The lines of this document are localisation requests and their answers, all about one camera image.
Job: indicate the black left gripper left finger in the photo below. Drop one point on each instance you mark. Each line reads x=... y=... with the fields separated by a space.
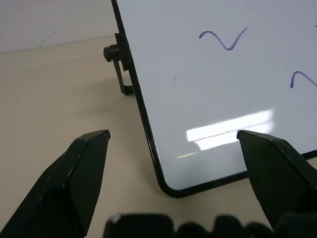
x=62 y=186

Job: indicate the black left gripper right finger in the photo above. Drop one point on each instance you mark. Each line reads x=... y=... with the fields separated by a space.
x=277 y=178

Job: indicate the black framed whiteboard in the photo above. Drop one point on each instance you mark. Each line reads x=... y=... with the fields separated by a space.
x=210 y=86

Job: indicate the black whiteboard stand bracket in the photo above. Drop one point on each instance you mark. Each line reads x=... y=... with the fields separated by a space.
x=119 y=62

